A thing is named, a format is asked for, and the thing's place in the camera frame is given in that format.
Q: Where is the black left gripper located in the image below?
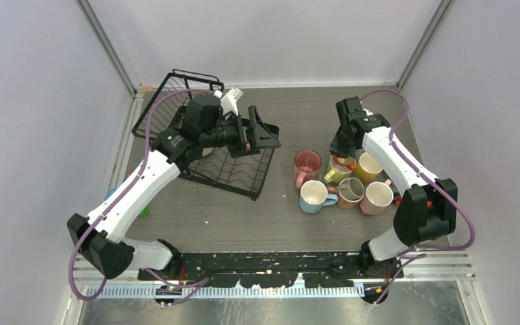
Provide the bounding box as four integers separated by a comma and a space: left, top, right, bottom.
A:
201, 106, 280, 159

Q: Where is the light green mug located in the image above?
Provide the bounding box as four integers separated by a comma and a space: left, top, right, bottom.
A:
324, 154, 353, 184

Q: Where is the yellow mug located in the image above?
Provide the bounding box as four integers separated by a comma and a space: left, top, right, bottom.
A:
354, 152, 383, 184

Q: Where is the beige mug top tier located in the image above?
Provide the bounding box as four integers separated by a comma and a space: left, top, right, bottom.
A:
335, 177, 365, 201

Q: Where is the large pink mug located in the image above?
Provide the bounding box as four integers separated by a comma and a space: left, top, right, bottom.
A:
292, 150, 322, 189

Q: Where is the pink cup rack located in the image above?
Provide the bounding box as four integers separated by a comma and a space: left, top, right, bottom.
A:
360, 179, 394, 216

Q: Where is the light blue cup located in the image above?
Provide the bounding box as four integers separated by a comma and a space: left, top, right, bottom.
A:
299, 180, 339, 214

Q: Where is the black wire dish rack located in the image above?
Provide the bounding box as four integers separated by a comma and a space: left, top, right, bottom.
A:
132, 69, 279, 200

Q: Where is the orange cup top tier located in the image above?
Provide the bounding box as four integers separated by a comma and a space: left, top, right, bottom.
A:
332, 154, 356, 171

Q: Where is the small pink cup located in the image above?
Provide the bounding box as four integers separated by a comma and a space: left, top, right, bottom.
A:
327, 186, 364, 209

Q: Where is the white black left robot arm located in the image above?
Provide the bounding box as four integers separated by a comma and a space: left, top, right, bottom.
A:
67, 91, 281, 280

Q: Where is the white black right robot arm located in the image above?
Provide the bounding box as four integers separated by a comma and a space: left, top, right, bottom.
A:
330, 97, 458, 278

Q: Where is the cream cup in rack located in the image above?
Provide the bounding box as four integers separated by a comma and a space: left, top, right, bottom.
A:
202, 148, 213, 157

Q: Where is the colourful toy block pile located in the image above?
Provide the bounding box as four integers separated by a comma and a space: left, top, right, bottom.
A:
104, 187, 149, 219

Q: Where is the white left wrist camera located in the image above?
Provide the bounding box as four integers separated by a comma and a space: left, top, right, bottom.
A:
213, 87, 243, 116

